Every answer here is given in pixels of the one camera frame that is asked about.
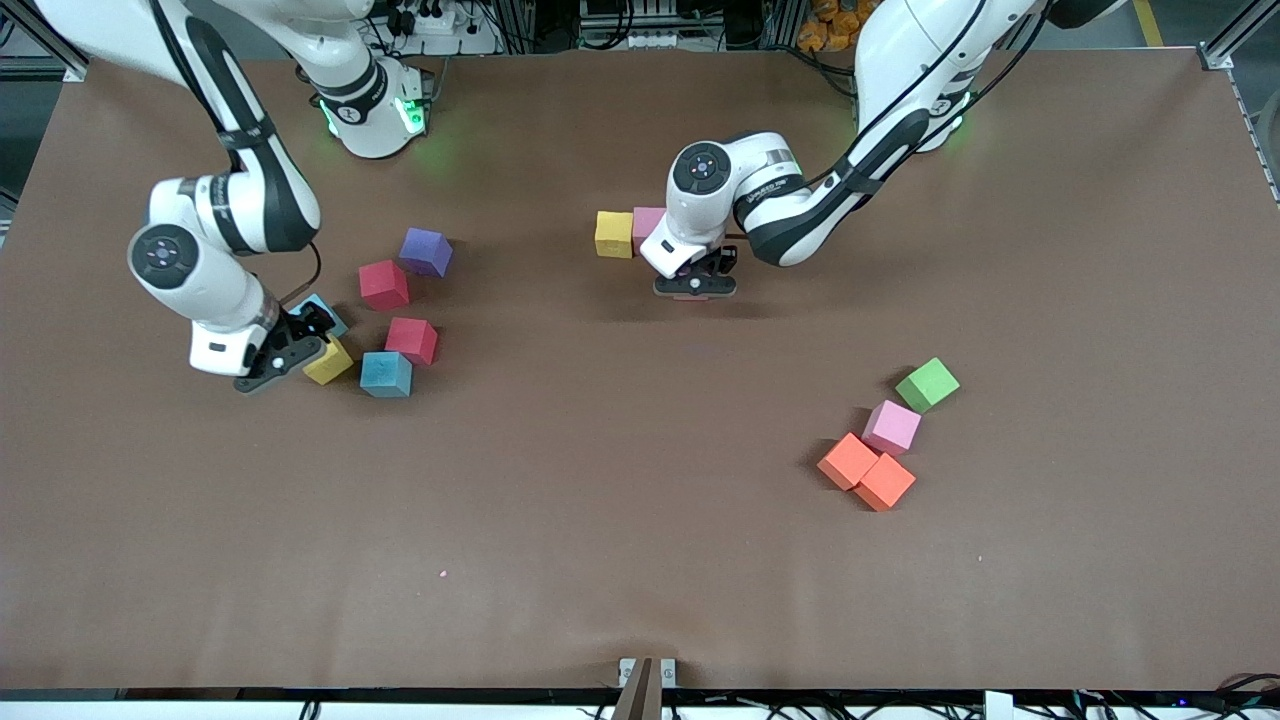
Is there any green foam cube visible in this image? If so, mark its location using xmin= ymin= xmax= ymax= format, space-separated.
xmin=894 ymin=357 xmax=962 ymax=414

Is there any brown wooden post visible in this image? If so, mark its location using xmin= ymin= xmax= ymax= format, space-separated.
xmin=610 ymin=657 xmax=666 ymax=720

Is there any small metal bracket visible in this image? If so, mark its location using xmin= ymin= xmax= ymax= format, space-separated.
xmin=618 ymin=657 xmax=678 ymax=691

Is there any purple foam cube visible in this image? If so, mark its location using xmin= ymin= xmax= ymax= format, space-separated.
xmin=398 ymin=227 xmax=455 ymax=279

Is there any cyan foam cube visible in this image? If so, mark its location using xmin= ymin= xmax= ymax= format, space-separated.
xmin=296 ymin=293 xmax=350 ymax=339
xmin=359 ymin=351 xmax=414 ymax=400

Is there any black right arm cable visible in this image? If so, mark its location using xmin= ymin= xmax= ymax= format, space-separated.
xmin=278 ymin=238 xmax=323 ymax=306

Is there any metal table side rail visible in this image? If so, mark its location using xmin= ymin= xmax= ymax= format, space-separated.
xmin=1225 ymin=70 xmax=1280 ymax=206

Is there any red foam cube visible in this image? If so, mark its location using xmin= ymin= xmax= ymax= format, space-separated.
xmin=384 ymin=316 xmax=440 ymax=367
xmin=358 ymin=259 xmax=412 ymax=313

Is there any orange foam cube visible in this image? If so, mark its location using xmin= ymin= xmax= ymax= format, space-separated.
xmin=853 ymin=452 xmax=917 ymax=513
xmin=816 ymin=431 xmax=881 ymax=492

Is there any pile of orange objects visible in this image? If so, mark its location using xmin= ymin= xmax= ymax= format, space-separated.
xmin=797 ymin=0 xmax=869 ymax=51

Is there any white power strip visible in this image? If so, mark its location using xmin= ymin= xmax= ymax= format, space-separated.
xmin=385 ymin=0 xmax=501 ymax=56

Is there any yellow foam cube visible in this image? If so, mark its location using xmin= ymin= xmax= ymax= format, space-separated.
xmin=303 ymin=338 xmax=355 ymax=387
xmin=595 ymin=210 xmax=635 ymax=260

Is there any black cable bundle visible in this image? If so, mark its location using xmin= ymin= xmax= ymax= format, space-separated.
xmin=1060 ymin=675 xmax=1280 ymax=720

